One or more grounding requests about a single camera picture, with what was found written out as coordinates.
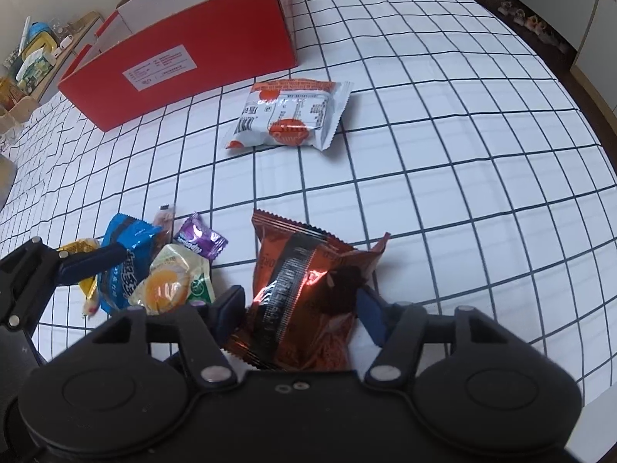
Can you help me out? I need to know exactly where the yellow snack packet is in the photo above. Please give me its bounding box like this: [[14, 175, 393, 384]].
[[58, 238, 104, 319]]

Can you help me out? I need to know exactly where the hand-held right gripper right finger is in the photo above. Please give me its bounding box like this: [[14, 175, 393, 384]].
[[357, 287, 512, 391]]

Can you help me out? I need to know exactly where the blue snack packet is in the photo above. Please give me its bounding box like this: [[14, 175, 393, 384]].
[[96, 213, 165, 314]]

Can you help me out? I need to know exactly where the row of shoes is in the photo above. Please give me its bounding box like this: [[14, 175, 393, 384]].
[[499, 0, 572, 54]]

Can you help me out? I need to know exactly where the yellow container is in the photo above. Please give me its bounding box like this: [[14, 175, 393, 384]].
[[19, 34, 59, 66]]

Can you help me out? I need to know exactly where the white cardboard box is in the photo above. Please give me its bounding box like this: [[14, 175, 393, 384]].
[[57, 0, 298, 132]]

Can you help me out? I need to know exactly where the small clear sausage packet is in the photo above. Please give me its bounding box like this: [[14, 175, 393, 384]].
[[154, 204, 177, 244]]

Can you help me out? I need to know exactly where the white and orange snack packet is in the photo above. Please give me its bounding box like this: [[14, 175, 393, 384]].
[[226, 79, 354, 154]]

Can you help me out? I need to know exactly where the brown snack packet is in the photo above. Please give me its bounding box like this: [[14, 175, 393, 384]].
[[223, 209, 392, 372]]

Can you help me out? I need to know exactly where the wooden sideboard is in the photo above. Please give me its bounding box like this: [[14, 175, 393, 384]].
[[0, 10, 104, 126]]

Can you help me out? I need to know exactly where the purple candy packet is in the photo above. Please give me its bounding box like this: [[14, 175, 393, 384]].
[[174, 212, 229, 264]]

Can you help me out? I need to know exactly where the clear packet with yellow cake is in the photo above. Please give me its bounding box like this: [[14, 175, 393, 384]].
[[128, 243, 215, 316]]

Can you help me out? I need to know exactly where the white checked tablecloth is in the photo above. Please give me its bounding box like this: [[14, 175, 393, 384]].
[[0, 0, 617, 425]]

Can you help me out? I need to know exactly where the white wall cabinet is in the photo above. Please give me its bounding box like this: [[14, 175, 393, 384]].
[[492, 0, 617, 112]]

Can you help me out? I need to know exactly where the green tissue pack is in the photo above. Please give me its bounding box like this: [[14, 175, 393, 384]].
[[14, 51, 57, 95]]

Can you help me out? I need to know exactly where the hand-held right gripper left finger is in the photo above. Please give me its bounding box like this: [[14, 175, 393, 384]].
[[99, 286, 246, 389]]

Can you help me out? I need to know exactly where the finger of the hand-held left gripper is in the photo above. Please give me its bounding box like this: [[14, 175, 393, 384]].
[[0, 238, 130, 333]]

